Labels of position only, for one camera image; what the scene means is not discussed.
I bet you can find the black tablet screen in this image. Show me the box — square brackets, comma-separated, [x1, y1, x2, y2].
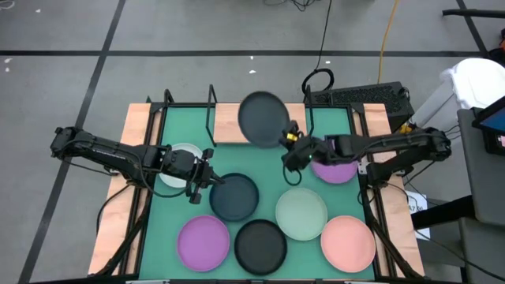
[471, 95, 505, 155]

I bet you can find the black plate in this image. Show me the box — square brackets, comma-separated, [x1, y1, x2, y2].
[234, 219, 288, 276]

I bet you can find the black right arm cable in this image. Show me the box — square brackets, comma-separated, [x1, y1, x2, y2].
[282, 164, 304, 187]

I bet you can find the grey cabinet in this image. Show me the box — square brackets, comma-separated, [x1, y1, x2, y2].
[456, 108, 505, 228]

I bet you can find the grey bin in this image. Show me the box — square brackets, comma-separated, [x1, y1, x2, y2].
[410, 80, 466, 153]

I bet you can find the light green plate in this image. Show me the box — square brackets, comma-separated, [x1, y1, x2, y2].
[275, 187, 328, 242]

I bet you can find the black bar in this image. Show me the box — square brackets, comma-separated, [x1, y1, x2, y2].
[441, 8, 505, 20]

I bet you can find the green table mat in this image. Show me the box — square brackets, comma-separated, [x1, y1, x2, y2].
[138, 106, 376, 281]

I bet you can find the black left arm base cable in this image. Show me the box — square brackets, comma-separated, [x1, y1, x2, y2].
[95, 183, 134, 237]

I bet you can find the white paper sheet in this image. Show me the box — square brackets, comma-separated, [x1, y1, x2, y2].
[405, 190, 430, 241]

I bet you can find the purple plate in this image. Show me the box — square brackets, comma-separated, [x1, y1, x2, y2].
[310, 137, 359, 185]
[176, 215, 231, 273]

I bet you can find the black aluminium table frame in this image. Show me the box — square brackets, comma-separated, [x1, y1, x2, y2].
[88, 88, 425, 281]

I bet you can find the yellow floor cable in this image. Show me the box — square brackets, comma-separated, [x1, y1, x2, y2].
[376, 0, 400, 84]

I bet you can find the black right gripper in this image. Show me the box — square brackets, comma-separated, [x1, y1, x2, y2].
[279, 120, 336, 173]

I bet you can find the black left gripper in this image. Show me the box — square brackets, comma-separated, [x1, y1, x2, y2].
[159, 144, 226, 205]

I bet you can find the wooden plate rack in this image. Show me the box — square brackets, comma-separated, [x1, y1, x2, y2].
[212, 103, 308, 145]

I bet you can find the black floor beam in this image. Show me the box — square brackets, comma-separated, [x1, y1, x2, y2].
[412, 195, 474, 230]

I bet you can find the pink plate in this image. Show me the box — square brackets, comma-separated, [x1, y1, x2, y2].
[320, 215, 377, 274]

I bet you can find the black cable tangle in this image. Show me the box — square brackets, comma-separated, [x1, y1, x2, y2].
[263, 0, 319, 12]

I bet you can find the white plate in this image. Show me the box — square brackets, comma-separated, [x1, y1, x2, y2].
[159, 142, 204, 189]

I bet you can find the dark blue plate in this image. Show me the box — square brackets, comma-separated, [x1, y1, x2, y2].
[238, 91, 292, 149]
[208, 172, 260, 222]

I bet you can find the black computer case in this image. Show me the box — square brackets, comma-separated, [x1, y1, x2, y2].
[305, 81, 416, 132]

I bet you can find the black orange device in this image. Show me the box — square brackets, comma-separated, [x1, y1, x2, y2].
[488, 27, 505, 66]

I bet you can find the black looped floor cable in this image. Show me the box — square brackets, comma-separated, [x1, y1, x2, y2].
[301, 0, 335, 95]

